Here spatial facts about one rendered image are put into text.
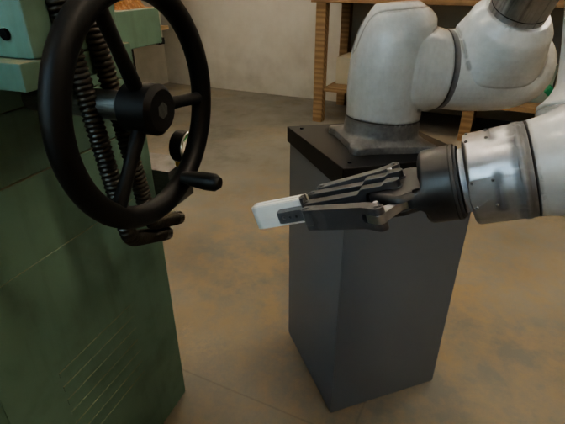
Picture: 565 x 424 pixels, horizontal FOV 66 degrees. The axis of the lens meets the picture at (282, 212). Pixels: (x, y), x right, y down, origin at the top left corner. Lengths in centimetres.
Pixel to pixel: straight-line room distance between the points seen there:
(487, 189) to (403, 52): 49
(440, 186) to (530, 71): 56
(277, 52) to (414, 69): 322
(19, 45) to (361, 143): 60
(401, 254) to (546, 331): 74
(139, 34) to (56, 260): 40
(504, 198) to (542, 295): 133
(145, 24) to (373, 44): 41
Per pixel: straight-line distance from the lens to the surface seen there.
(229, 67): 432
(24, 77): 54
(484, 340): 148
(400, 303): 104
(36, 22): 56
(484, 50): 91
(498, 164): 42
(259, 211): 52
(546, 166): 42
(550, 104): 59
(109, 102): 57
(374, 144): 89
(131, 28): 83
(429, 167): 44
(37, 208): 70
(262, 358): 130
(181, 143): 84
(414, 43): 88
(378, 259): 92
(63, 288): 77
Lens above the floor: 95
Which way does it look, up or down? 28 degrees down
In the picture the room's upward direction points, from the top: straight up
